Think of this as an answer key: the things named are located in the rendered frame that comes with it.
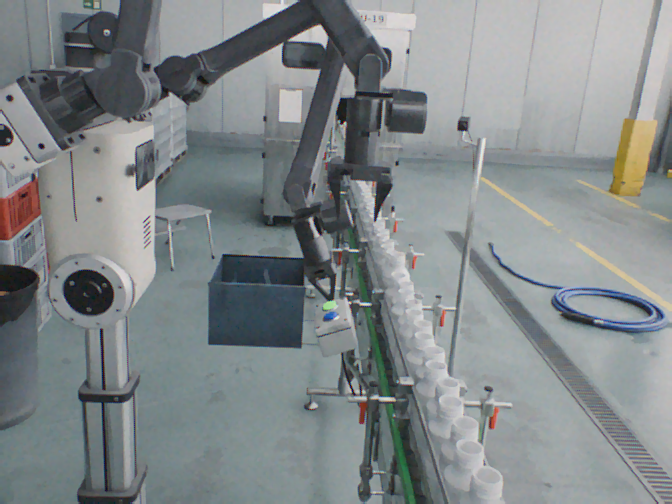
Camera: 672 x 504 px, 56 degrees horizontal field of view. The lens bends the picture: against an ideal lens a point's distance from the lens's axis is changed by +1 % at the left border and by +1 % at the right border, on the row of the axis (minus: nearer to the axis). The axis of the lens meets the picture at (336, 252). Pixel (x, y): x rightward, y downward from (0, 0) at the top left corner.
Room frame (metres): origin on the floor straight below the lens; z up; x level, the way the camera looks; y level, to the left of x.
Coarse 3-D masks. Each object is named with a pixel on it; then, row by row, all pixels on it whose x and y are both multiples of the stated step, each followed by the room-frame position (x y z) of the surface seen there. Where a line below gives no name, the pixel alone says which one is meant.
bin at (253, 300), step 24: (216, 264) 2.03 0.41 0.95; (240, 264) 2.16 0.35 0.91; (264, 264) 2.17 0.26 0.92; (288, 264) 2.17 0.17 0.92; (216, 288) 1.86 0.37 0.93; (240, 288) 1.86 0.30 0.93; (264, 288) 1.86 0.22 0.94; (288, 288) 1.87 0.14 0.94; (312, 288) 1.91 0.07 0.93; (336, 288) 1.93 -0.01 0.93; (216, 312) 1.85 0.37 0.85; (240, 312) 1.86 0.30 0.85; (264, 312) 1.86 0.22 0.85; (288, 312) 1.87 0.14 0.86; (216, 336) 1.86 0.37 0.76; (240, 336) 1.86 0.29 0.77; (264, 336) 1.86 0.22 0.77; (288, 336) 1.87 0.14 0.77
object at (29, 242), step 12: (24, 228) 3.24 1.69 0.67; (36, 228) 3.47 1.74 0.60; (0, 240) 3.54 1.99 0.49; (12, 240) 3.03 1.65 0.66; (24, 240) 3.23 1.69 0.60; (36, 240) 3.44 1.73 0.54; (0, 252) 3.00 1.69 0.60; (12, 252) 3.03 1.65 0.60; (24, 252) 3.23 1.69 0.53; (36, 252) 3.41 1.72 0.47; (12, 264) 3.02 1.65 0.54; (24, 264) 3.20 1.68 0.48
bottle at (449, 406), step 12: (444, 396) 0.85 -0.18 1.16; (444, 408) 0.83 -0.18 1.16; (456, 408) 0.82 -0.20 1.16; (432, 420) 0.85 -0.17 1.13; (444, 420) 0.83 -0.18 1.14; (432, 432) 0.83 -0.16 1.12; (444, 432) 0.82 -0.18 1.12; (432, 444) 0.82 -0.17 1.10; (432, 468) 0.82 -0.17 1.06; (432, 480) 0.82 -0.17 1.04; (432, 492) 0.82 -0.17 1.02
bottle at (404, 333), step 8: (408, 312) 1.20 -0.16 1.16; (416, 312) 1.20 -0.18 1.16; (408, 320) 1.18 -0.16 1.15; (400, 328) 1.19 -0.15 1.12; (408, 328) 1.17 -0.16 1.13; (400, 336) 1.17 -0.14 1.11; (408, 336) 1.16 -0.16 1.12; (400, 360) 1.17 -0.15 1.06; (400, 368) 1.17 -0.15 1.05; (400, 376) 1.17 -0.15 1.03
